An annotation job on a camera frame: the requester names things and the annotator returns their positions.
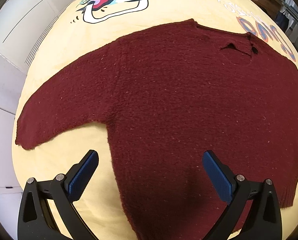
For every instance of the dark red knit sweater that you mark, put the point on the dark red knit sweater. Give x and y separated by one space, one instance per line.
167 94

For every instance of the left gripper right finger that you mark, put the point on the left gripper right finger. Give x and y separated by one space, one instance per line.
264 217

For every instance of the yellow dinosaur print bedsheet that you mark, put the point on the yellow dinosaur print bedsheet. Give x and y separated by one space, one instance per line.
87 25

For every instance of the white wardrobe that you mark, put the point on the white wardrobe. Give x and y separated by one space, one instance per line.
23 26

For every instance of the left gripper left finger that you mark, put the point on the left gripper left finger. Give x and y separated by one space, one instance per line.
35 219

